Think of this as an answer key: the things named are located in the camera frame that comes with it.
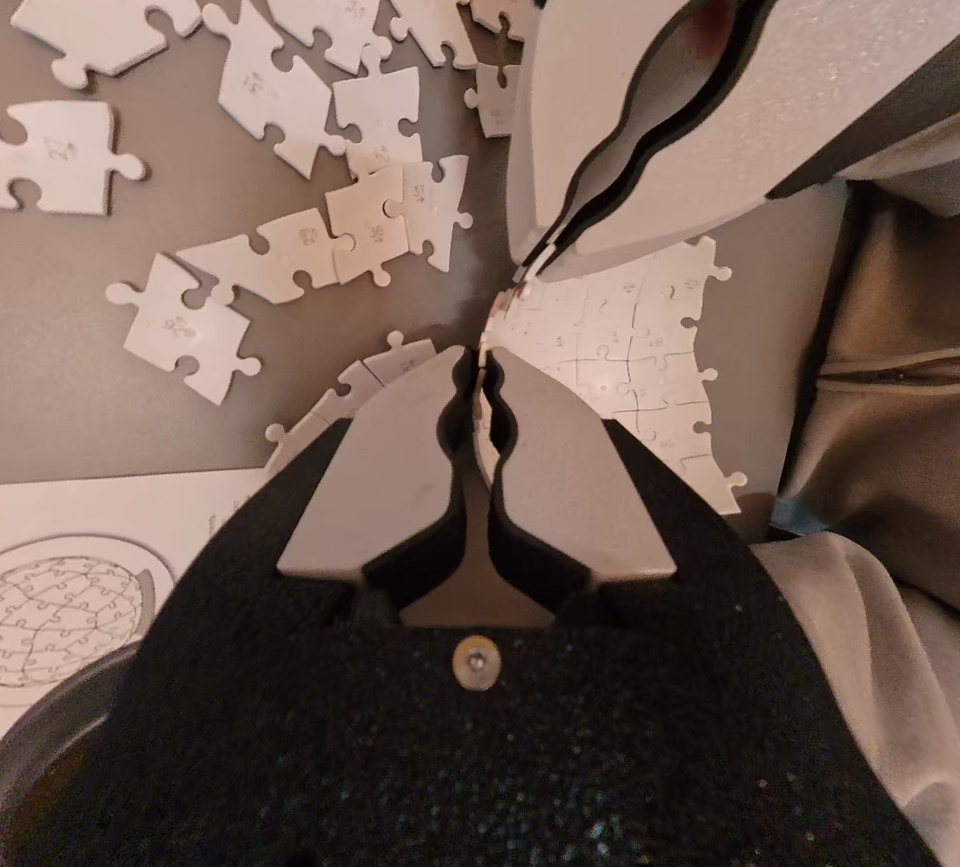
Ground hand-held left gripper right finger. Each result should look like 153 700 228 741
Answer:
483 351 678 615

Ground curved white puzzle ball shell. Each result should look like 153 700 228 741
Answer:
480 235 751 516

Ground person's right forearm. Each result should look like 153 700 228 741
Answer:
843 124 960 197

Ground white paper instruction sheet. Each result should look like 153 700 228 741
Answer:
0 465 286 741

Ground black round ball stand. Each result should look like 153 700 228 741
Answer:
0 638 144 867

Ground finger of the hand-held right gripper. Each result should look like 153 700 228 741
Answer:
508 0 785 277
532 0 960 285

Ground person's right hand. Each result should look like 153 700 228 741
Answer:
686 0 736 62

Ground blue cloth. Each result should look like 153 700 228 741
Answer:
771 495 834 534

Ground beige zip hoodie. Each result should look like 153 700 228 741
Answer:
750 184 960 867

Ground scattered loose white puzzle pieces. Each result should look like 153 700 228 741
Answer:
0 0 549 407

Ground joined white puzzle strip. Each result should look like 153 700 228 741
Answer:
264 330 460 477

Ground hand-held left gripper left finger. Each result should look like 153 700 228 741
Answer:
276 345 478 613

